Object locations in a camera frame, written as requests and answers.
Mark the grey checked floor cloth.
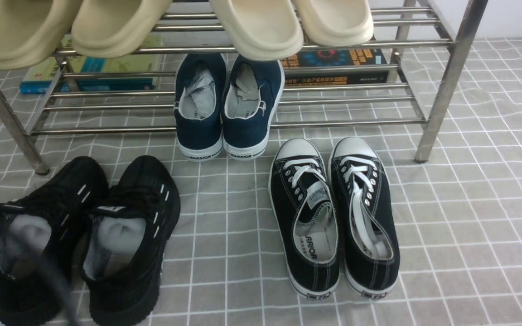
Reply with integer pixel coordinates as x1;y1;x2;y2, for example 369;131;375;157
0;36;522;326

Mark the navy canvas shoe right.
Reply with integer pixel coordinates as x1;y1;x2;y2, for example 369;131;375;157
221;55;285;160

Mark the cream slipper far right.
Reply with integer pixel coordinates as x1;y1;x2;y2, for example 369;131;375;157
293;0;374;46

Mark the black canvas sneaker left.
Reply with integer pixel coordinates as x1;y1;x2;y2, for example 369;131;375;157
268;138;340;301

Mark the cream slipper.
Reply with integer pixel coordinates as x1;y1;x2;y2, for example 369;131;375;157
209;0;304;61
293;0;374;46

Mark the beige slipper far left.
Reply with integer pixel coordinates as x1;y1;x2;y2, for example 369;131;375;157
0;0;82;70

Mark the black book orange text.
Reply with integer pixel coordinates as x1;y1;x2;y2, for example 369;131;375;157
281;49;389;86

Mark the navy canvas shoe left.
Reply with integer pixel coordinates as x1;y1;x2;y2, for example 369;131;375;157
174;53;228;162

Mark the black canvas sneaker right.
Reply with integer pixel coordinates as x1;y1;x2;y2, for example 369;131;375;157
327;137;400;300

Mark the stainless steel shoe rack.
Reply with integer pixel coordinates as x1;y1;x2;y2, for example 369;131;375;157
0;0;488;176

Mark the beige slipper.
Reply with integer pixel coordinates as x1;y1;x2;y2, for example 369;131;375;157
0;0;82;70
71;0;172;58

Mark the black knit sneaker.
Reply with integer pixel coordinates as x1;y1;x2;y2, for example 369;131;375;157
79;155;182;326
0;156;108;326

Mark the black canvas sneaker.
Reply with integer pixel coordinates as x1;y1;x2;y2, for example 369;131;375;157
268;138;340;301
327;137;400;300

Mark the green blue book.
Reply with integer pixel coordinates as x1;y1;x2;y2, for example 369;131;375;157
20;54;162;94

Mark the navy canvas shoe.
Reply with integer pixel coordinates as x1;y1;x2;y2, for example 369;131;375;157
221;55;285;160
174;53;228;162

